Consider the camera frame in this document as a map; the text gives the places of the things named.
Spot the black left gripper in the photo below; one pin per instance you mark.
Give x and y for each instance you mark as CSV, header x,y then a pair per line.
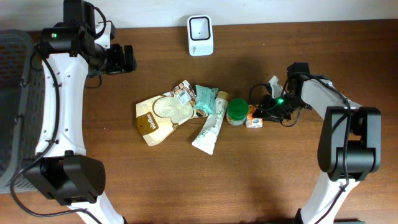
x,y
118,65

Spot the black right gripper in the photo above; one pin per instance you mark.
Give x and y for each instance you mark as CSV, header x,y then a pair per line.
x,y
272,114

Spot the green lid jar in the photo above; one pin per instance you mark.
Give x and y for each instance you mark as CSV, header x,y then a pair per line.
x,y
237,111

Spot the teal snack packet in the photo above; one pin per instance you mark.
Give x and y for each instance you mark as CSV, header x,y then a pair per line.
x,y
205,99

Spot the beige brown snack pouch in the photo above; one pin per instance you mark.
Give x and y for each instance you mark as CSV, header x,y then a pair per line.
x,y
159,116

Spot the white bamboo print tube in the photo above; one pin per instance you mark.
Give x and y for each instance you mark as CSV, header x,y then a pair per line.
x,y
207,137

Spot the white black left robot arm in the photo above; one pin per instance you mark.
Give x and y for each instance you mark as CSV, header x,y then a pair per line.
x,y
72,51

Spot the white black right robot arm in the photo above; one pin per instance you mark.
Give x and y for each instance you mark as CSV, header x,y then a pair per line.
x,y
349,148

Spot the white barcode scanner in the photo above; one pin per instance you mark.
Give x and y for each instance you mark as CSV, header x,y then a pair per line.
x,y
200,35

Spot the grey mesh basket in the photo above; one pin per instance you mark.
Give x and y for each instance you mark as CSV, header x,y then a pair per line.
x,y
22,102

